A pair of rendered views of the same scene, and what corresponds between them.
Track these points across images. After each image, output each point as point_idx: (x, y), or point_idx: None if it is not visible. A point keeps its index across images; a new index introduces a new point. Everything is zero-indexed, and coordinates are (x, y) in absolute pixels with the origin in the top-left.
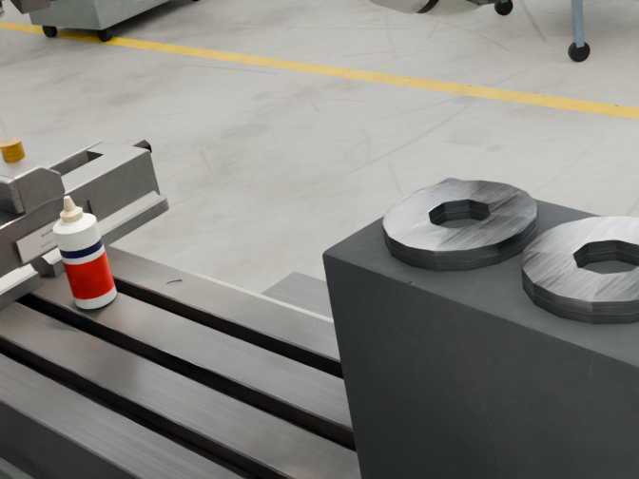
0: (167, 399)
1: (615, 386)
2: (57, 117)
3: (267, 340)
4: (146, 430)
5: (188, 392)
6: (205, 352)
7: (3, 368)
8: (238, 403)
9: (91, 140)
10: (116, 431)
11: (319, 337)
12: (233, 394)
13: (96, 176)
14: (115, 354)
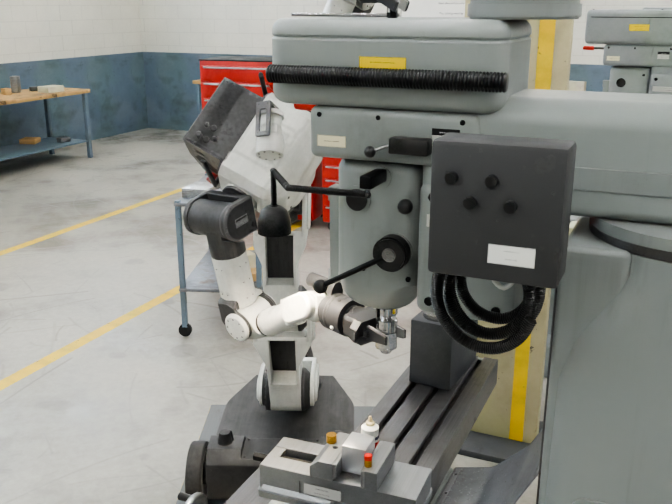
0: (425, 426)
1: None
2: None
3: (384, 419)
4: (441, 426)
5: (420, 423)
6: (398, 425)
7: (421, 465)
8: (422, 414)
9: (268, 457)
10: (443, 431)
11: (384, 407)
12: (407, 427)
13: (313, 443)
14: (404, 443)
